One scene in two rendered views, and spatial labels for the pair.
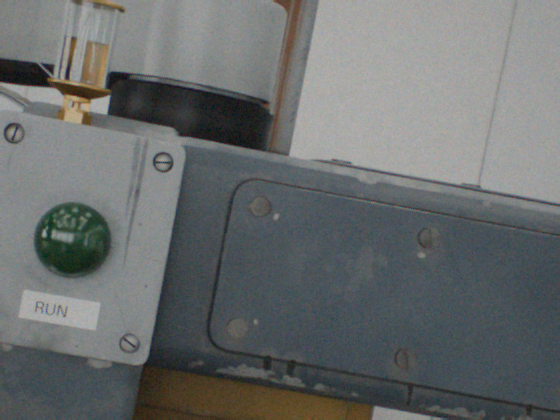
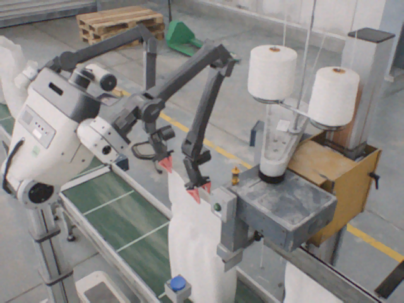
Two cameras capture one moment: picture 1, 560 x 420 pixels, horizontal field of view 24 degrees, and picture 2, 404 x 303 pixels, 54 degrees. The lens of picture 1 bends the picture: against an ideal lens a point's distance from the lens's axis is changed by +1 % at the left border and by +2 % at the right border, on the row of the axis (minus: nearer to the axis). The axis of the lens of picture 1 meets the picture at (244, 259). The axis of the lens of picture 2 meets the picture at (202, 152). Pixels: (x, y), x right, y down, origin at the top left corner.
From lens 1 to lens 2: 1.10 m
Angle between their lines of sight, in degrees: 58
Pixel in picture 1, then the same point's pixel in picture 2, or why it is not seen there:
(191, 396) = not seen: hidden behind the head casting
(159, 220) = (225, 208)
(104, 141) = (219, 198)
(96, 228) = (217, 207)
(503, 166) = not seen: outside the picture
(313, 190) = (251, 206)
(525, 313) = (274, 232)
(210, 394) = not seen: hidden behind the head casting
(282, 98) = (350, 138)
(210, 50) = (265, 170)
